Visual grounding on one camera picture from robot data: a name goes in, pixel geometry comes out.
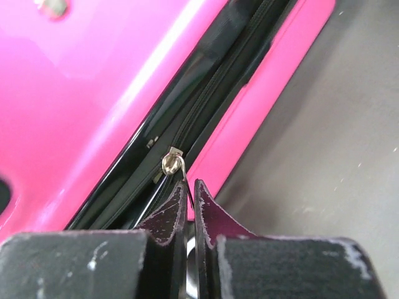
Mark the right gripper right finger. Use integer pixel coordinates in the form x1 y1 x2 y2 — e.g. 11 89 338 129
194 179 386 298

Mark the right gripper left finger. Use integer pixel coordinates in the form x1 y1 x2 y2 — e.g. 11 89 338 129
1 182 187 298

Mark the pink hard-shell suitcase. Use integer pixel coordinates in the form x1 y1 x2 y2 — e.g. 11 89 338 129
1 1 335 239

